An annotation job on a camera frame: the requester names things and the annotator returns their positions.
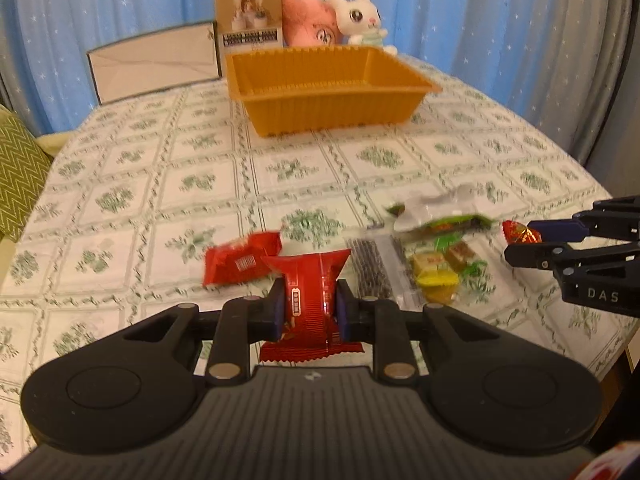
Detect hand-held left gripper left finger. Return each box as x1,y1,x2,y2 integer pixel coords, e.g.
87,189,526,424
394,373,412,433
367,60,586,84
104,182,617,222
124,277,286,386

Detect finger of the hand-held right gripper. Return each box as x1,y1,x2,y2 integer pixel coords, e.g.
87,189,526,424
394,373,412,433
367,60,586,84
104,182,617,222
504,241,640,273
527,197,640,242

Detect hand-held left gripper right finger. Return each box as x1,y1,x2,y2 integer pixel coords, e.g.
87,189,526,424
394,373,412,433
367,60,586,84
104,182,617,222
335,279,501,386

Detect red foil candy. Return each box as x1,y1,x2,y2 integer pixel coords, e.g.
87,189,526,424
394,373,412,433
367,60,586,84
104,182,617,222
501,219,545,247

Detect red snack packet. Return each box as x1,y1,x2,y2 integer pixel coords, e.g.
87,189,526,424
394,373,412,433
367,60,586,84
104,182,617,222
202,230,284,289
259,248,365,365

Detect clear packet of dark sticks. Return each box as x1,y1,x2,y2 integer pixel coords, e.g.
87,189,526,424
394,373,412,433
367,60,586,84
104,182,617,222
345,232,417,307

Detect silver foil packet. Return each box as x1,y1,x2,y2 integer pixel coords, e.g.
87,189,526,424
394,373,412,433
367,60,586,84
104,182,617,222
384,185,494,234

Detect orange plastic tray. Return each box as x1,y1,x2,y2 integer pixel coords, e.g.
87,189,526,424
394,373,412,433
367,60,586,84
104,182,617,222
225,44,444,138

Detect brown wrapped candy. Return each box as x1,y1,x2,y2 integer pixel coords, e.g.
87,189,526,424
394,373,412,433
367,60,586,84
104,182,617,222
444,241,491,281

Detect yellow wrapped candy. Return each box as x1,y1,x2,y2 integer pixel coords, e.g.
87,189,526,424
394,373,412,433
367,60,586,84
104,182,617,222
415,268,461,305

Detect tan wrapped candy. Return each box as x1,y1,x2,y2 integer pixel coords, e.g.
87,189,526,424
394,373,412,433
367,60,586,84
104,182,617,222
410,251,449,275

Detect floral tablecloth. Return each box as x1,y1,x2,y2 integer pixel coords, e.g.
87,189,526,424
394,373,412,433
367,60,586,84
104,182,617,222
0,49,632,466

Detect blue star curtain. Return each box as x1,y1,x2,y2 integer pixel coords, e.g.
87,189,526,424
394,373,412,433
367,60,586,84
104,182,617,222
0,0,636,171

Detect flat white box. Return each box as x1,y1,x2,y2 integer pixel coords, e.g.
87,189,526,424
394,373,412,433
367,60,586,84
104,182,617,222
86,20,223,106

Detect light green sofa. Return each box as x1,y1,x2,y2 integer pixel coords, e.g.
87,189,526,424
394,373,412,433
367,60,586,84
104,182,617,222
0,132,76,281

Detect pink plush toy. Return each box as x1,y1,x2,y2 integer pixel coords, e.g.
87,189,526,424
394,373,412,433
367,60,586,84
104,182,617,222
281,0,346,48

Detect cardboard box with picture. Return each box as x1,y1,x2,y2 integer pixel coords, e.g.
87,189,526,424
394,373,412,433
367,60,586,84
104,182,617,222
214,0,286,78

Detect white bunny plush toy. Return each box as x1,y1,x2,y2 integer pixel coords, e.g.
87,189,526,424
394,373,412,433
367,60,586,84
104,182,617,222
323,0,399,56

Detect green zigzag cushion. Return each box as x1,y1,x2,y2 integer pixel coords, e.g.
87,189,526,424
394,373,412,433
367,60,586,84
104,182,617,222
0,105,55,243

